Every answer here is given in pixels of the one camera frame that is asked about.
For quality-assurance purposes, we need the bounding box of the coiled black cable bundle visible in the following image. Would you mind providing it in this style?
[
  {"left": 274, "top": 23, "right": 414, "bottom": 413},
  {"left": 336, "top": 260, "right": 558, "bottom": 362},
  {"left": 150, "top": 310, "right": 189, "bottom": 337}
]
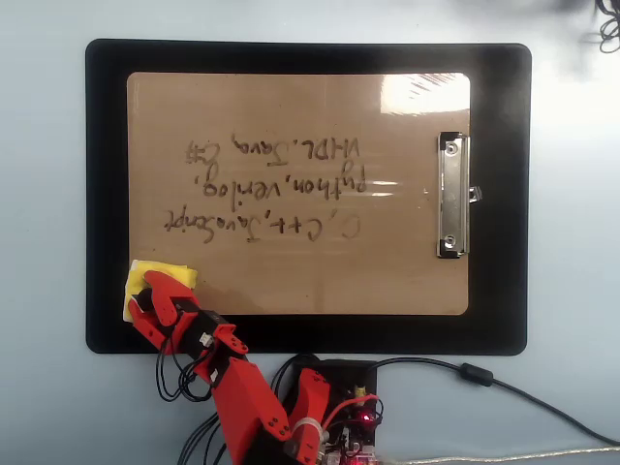
[{"left": 593, "top": 0, "right": 620, "bottom": 55}]

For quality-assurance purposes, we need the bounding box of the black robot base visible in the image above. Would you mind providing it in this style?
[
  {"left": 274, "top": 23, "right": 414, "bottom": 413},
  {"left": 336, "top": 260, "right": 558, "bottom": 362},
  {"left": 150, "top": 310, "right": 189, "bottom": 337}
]
[{"left": 278, "top": 355, "right": 385, "bottom": 465}]

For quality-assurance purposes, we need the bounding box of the red wire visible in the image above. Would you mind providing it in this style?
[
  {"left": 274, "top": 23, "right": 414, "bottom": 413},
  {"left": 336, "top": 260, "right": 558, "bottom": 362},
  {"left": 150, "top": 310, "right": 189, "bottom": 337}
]
[{"left": 320, "top": 393, "right": 383, "bottom": 433}]

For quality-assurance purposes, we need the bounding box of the black arm wire bundle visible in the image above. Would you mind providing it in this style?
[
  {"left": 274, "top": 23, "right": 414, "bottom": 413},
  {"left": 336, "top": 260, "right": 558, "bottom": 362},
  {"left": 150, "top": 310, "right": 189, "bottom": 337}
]
[{"left": 154, "top": 336, "right": 316, "bottom": 465}]

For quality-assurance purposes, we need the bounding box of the black mat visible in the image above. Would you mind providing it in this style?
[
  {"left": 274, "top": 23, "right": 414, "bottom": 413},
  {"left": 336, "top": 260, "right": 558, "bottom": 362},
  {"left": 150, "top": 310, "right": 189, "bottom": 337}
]
[{"left": 84, "top": 38, "right": 533, "bottom": 357}]

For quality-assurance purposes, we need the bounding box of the yellow sponge with black knob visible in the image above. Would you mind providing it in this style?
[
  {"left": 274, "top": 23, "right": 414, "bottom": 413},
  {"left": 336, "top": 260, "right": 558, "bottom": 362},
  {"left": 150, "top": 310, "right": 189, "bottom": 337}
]
[{"left": 121, "top": 259, "right": 201, "bottom": 324}]

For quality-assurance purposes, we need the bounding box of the brown clipboard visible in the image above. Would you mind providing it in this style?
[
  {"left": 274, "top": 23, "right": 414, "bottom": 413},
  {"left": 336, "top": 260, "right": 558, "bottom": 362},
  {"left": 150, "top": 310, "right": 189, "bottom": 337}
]
[{"left": 126, "top": 72, "right": 472, "bottom": 318}]

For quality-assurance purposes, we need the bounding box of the silver metal clipboard clip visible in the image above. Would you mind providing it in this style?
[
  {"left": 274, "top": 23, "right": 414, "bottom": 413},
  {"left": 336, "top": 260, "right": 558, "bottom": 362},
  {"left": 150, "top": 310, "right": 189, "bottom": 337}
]
[{"left": 435, "top": 130, "right": 485, "bottom": 260}]

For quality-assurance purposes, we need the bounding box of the silver USB cable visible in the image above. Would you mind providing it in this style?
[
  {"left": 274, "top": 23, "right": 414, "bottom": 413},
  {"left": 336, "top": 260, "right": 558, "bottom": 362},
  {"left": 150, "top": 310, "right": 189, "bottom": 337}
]
[{"left": 377, "top": 448, "right": 620, "bottom": 465}]

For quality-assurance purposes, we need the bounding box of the black power cable with ferrite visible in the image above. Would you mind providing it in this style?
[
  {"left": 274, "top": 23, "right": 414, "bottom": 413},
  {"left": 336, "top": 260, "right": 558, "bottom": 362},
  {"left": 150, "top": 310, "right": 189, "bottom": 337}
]
[{"left": 373, "top": 356, "right": 620, "bottom": 448}]

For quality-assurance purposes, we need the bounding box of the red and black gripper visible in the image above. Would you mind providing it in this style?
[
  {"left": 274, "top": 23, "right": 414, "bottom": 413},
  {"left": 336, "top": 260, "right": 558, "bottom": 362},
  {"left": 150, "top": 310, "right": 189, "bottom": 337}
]
[{"left": 127, "top": 269, "right": 251, "bottom": 375}]

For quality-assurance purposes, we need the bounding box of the robot controller circuit board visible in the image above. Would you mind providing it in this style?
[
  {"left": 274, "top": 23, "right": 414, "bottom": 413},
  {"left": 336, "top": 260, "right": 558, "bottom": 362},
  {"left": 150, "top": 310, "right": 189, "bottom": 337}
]
[{"left": 319, "top": 411, "right": 385, "bottom": 465}]

